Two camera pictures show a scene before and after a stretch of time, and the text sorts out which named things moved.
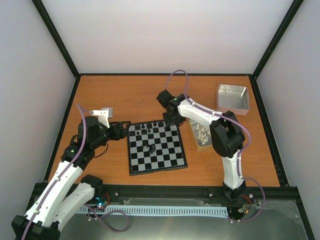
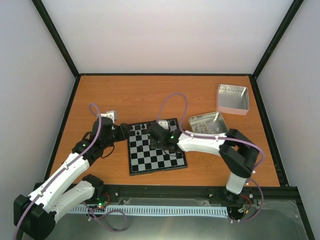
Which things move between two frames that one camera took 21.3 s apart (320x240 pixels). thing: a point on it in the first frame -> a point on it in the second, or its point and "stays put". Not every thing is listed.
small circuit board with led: [102, 204] stays put
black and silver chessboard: [154, 147] stays put
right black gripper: [168, 122] -> [154, 145]
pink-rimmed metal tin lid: [235, 98] stays put
